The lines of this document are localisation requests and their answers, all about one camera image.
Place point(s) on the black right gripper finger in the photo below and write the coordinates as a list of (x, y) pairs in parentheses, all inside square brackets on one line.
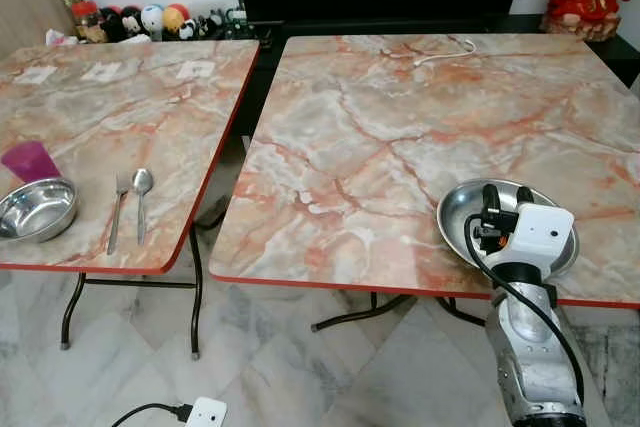
[(524, 198), (491, 199)]

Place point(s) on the pink plastic cup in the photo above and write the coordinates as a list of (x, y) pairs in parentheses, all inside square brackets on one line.
[(28, 160)]

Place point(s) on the white blue plush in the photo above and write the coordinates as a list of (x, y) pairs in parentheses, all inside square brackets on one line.
[(152, 19)]

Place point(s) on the small panda plush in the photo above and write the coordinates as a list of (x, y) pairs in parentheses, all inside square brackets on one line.
[(188, 29)]

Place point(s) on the red brown doll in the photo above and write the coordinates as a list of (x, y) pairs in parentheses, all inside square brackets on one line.
[(88, 19)]

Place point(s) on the large marble folding table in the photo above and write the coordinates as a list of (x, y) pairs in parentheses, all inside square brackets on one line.
[(370, 167)]

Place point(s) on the black mouse plush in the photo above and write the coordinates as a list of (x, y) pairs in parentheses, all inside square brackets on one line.
[(131, 21)]

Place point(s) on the white paper marker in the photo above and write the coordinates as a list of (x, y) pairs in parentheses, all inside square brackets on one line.
[(195, 69), (101, 71)]

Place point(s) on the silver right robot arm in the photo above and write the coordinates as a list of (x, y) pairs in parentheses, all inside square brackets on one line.
[(530, 347)]

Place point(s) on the steel spoon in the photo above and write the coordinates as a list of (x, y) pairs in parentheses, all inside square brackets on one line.
[(143, 181)]

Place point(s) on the wooden cabinet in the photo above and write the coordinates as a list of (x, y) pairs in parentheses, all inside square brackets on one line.
[(30, 2)]

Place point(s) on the round steel plate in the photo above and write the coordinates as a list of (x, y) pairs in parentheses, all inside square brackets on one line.
[(455, 222)]

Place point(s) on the steel bowl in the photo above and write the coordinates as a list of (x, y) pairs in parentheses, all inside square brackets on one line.
[(35, 209)]

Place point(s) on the white hook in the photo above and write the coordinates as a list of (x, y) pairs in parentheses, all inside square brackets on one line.
[(450, 52)]

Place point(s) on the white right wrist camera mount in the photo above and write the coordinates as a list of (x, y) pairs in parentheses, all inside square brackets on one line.
[(540, 232)]

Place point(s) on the orange yellow plush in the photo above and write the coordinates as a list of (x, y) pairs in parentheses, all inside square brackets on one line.
[(176, 15)]

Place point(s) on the steel fork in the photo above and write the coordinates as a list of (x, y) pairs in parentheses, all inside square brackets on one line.
[(118, 209)]

